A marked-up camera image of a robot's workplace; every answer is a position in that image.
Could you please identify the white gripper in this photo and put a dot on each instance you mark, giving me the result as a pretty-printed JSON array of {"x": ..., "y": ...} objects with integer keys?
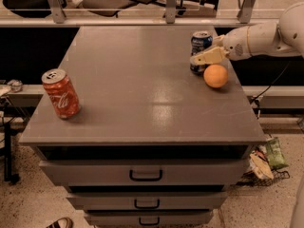
[{"x": 236, "y": 46}]

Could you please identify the blue pepsi can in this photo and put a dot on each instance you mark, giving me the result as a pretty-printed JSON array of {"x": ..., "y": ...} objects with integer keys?
[{"x": 200, "y": 41}]

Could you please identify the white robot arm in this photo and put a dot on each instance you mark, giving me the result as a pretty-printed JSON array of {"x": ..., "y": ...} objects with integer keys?
[{"x": 284, "y": 38}]

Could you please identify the red coca-cola can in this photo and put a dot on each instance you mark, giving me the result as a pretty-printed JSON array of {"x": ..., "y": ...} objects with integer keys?
[{"x": 61, "y": 92}]

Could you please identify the orange fruit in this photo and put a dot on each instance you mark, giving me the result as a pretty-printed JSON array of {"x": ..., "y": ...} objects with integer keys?
[{"x": 215, "y": 76}]

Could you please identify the grey drawer cabinet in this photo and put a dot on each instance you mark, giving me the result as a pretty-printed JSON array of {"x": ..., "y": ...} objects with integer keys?
[{"x": 140, "y": 101}]

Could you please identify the brown office chair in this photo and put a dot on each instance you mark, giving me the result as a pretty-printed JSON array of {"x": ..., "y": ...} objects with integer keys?
[{"x": 107, "y": 8}]

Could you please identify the green snack bag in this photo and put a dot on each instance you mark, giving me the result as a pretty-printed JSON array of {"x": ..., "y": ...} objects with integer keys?
[{"x": 274, "y": 154}]

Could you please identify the middle grey drawer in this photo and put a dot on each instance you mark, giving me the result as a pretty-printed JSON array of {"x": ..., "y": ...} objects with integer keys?
[{"x": 147, "y": 201}]

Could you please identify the grey drawer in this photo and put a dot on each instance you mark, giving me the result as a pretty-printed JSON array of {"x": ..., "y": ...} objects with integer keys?
[
  {"x": 143, "y": 172},
  {"x": 147, "y": 201},
  {"x": 149, "y": 218}
]

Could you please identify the top grey drawer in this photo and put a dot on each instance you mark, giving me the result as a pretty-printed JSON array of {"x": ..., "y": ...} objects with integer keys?
[{"x": 143, "y": 172}]

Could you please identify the bottom grey drawer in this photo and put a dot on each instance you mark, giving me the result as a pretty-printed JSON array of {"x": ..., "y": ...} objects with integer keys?
[{"x": 149, "y": 218}]

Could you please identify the black office chair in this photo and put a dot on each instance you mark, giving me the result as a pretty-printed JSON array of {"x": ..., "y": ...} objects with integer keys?
[{"x": 28, "y": 8}]

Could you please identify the sandal on floor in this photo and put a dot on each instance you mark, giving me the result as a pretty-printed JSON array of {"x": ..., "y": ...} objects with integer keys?
[{"x": 61, "y": 223}]

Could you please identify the black wire basket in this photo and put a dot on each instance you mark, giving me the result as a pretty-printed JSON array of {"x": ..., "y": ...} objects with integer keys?
[{"x": 253, "y": 180}]

